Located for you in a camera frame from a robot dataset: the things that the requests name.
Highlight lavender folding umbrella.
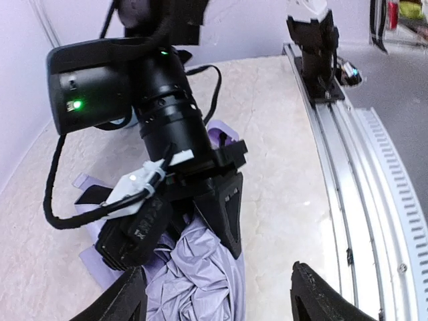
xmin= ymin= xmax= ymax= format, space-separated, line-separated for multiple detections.
xmin=87 ymin=120 xmax=245 ymax=320

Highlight right aluminium frame post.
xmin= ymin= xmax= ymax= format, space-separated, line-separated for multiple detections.
xmin=27 ymin=0 xmax=62 ymax=47

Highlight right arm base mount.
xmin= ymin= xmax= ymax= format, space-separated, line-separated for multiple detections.
xmin=294 ymin=57 xmax=362 ymax=106

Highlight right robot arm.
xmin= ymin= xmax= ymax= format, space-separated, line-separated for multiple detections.
xmin=43 ymin=1 xmax=247 ymax=270

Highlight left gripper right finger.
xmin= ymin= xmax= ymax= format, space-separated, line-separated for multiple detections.
xmin=290 ymin=261 xmax=373 ymax=321

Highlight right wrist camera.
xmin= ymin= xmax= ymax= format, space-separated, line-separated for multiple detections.
xmin=95 ymin=159 xmax=173 ymax=271

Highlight front aluminium rail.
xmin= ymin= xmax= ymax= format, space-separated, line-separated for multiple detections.
xmin=296 ymin=45 xmax=427 ymax=320

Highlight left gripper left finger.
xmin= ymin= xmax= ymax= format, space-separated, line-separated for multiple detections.
xmin=72 ymin=267 xmax=147 ymax=321

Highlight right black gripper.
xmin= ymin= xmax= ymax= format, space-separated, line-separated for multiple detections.
xmin=163 ymin=140 xmax=248 ymax=259

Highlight light blue mug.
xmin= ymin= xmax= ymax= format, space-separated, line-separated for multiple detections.
xmin=109 ymin=108 xmax=138 ymax=128

